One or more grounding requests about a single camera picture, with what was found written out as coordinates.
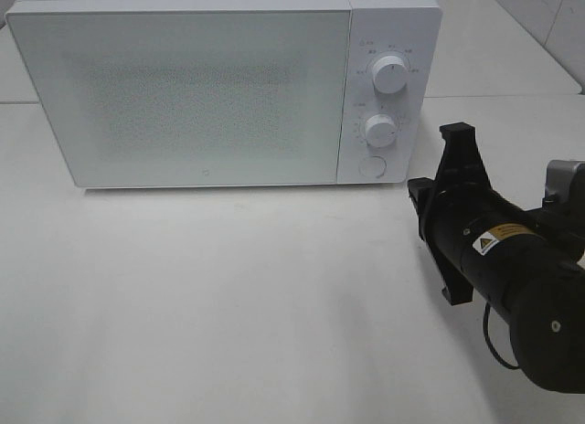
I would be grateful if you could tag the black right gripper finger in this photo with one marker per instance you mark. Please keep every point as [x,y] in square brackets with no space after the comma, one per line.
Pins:
[456,289]
[461,169]

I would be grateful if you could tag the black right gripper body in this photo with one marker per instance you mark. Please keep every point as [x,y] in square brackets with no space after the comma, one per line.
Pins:
[450,219]

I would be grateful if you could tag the white microwave door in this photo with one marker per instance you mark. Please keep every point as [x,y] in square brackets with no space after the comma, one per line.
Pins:
[208,99]

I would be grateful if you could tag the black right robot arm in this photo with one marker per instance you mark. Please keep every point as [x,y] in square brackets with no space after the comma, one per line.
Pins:
[525,263]

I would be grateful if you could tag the lower white timer knob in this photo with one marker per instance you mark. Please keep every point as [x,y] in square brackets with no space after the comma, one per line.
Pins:
[380,131]

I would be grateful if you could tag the upper white power knob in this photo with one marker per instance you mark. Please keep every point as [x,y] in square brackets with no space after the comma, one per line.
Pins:
[389,73]

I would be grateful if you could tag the white microwave oven body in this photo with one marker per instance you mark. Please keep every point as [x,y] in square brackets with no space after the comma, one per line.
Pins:
[407,28]

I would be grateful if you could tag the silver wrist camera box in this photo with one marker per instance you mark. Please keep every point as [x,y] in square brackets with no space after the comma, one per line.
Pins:
[560,175]

